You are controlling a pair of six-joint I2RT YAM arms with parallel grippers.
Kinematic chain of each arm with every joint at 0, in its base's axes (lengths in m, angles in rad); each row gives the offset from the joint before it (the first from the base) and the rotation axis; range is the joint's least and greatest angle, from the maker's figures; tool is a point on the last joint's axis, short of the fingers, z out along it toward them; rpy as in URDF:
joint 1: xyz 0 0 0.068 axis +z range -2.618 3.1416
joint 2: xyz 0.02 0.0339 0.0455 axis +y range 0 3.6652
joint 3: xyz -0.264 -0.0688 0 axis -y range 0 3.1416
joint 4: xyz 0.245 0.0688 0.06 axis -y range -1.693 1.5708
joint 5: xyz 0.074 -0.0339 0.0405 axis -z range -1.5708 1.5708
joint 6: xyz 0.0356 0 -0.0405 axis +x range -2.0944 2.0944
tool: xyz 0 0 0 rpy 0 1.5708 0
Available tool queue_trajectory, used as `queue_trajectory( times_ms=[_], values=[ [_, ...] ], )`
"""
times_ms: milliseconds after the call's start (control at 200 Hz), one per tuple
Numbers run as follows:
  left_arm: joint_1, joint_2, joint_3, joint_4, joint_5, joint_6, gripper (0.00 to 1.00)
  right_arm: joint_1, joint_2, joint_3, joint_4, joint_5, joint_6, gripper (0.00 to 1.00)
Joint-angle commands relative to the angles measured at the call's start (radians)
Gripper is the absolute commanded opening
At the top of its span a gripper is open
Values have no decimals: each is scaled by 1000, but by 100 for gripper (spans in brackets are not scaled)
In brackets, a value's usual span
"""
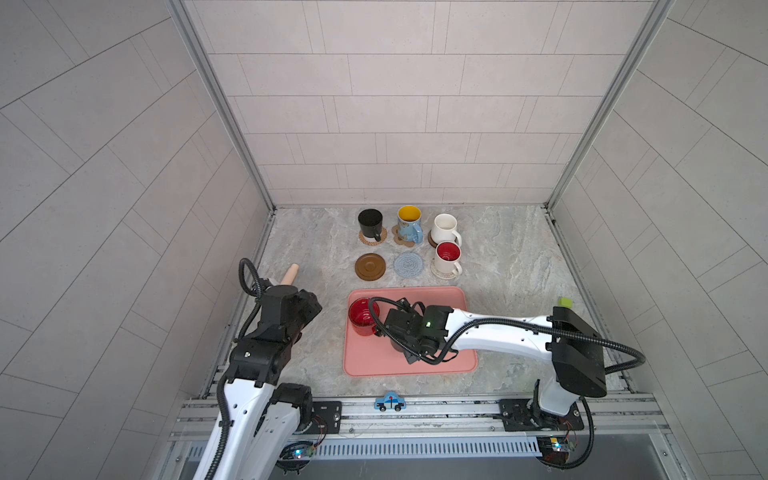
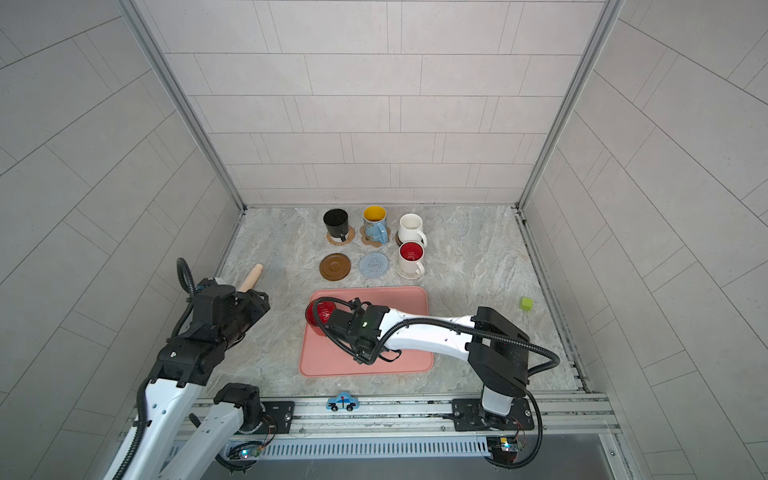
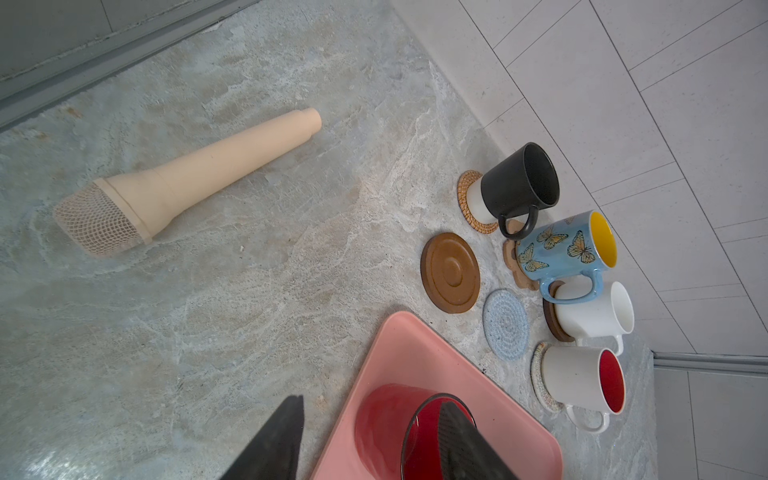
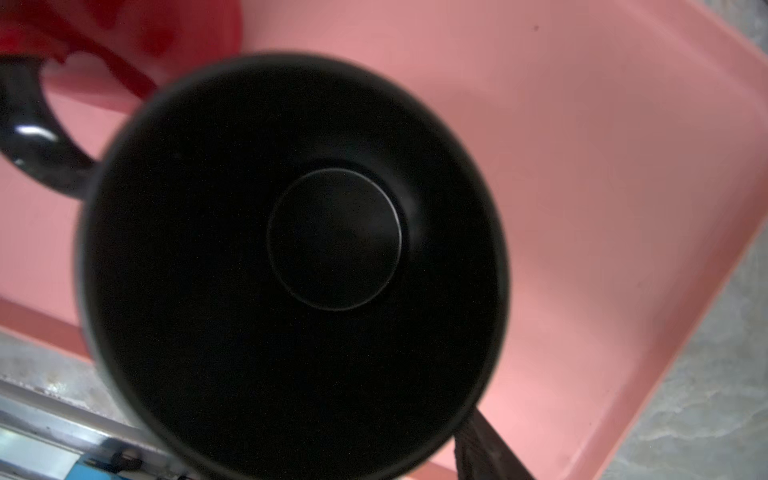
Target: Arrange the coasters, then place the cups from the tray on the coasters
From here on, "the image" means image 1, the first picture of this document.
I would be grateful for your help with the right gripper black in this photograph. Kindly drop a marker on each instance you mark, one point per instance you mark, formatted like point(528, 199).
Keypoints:
point(409, 357)

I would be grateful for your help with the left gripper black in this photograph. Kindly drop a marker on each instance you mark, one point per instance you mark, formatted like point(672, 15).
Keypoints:
point(309, 305)

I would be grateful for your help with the left circuit board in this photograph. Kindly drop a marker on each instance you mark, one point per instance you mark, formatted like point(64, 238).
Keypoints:
point(298, 451)

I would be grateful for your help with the multicolour woven round coaster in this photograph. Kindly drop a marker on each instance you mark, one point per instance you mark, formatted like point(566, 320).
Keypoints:
point(437, 276)

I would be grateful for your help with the paw shaped cork coaster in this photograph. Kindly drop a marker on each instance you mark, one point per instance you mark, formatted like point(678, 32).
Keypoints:
point(399, 240)

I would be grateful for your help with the circuit board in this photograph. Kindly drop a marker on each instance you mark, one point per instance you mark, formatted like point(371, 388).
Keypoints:
point(555, 450)
point(298, 451)

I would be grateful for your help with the pink rectangular tray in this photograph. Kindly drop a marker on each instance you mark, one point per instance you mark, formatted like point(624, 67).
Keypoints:
point(372, 356)

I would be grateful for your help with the yellow inside mug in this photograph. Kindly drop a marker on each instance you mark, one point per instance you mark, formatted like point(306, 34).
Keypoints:
point(409, 224)

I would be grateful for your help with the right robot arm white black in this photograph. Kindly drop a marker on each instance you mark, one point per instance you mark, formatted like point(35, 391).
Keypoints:
point(578, 357)

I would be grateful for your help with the white mug red inside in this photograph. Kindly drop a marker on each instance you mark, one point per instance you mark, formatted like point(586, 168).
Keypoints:
point(446, 261)

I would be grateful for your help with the wooden rolling pin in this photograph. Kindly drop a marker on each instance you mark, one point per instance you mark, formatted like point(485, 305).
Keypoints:
point(290, 275)

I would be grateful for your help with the ventilation grille strip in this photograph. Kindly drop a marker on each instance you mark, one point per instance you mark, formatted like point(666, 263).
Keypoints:
point(428, 448)

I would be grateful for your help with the grey-blue woven round coaster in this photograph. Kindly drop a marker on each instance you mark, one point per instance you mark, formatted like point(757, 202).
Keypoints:
point(408, 265)

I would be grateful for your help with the black mug front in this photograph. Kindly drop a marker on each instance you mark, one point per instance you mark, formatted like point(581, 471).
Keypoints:
point(397, 347)

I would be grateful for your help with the blue toy car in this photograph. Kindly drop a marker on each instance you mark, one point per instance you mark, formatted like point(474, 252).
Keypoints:
point(390, 401)

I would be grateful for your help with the right circuit board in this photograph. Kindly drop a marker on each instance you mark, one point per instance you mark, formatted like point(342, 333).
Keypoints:
point(555, 450)

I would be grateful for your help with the dark brown wooden coaster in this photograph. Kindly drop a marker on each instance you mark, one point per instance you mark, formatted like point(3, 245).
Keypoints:
point(370, 267)

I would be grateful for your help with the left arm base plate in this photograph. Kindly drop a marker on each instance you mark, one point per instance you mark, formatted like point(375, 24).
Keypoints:
point(325, 419)

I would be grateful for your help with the black mug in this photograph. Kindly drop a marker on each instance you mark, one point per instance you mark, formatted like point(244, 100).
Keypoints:
point(371, 224)
point(397, 347)

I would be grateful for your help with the woven rattan round coaster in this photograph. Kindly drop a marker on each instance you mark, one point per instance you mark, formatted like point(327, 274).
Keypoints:
point(372, 241)

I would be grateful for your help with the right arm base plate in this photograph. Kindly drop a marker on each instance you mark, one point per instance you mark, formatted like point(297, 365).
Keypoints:
point(521, 415)

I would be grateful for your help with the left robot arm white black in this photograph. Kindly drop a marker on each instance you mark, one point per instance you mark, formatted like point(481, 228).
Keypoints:
point(258, 414)

